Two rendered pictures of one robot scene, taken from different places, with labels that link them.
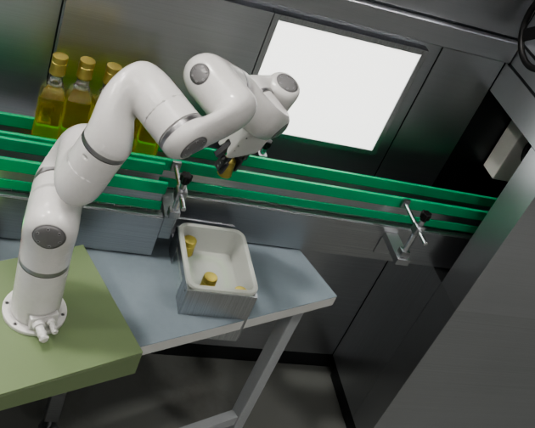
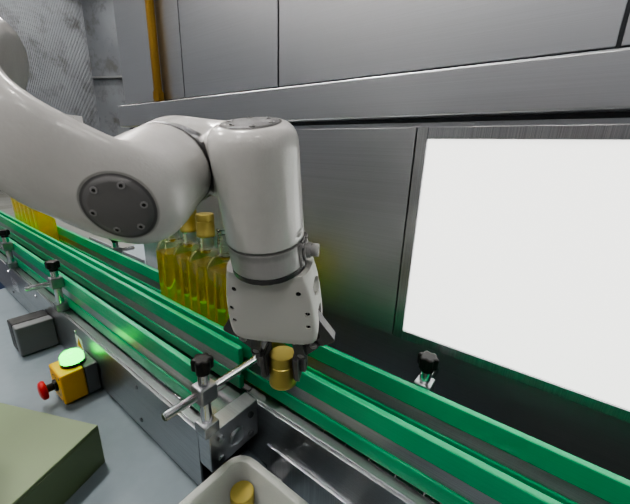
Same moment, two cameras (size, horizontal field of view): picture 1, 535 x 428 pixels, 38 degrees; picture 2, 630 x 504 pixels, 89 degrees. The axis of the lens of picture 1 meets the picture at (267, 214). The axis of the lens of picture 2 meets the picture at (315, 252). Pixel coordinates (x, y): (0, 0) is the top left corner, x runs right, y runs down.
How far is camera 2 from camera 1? 1.60 m
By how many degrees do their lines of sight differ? 58
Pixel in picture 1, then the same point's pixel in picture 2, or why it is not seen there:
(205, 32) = (330, 182)
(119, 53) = not seen: hidden behind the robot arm
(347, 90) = not seen: outside the picture
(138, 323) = not seen: outside the picture
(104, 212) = (150, 393)
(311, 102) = (533, 299)
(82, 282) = (9, 477)
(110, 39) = not seen: hidden behind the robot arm
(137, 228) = (179, 432)
